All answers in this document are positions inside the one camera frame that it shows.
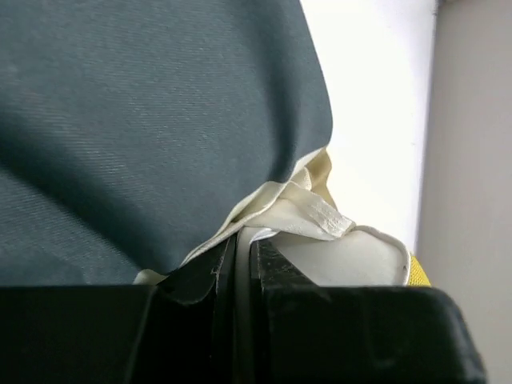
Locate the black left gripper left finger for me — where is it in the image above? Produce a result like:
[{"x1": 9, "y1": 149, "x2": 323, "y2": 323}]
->
[{"x1": 1, "y1": 238, "x2": 236, "y2": 383}]

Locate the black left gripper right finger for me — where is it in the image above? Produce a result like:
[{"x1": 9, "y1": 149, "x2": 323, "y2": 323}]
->
[{"x1": 250, "y1": 240, "x2": 486, "y2": 383}]

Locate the white pillow yellow edge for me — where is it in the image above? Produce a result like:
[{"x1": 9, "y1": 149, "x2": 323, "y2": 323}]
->
[{"x1": 269, "y1": 226, "x2": 430, "y2": 286}]

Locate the plaid beige blue pillowcase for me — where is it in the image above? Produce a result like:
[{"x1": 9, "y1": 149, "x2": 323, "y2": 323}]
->
[{"x1": 1, "y1": 1, "x2": 353, "y2": 286}]

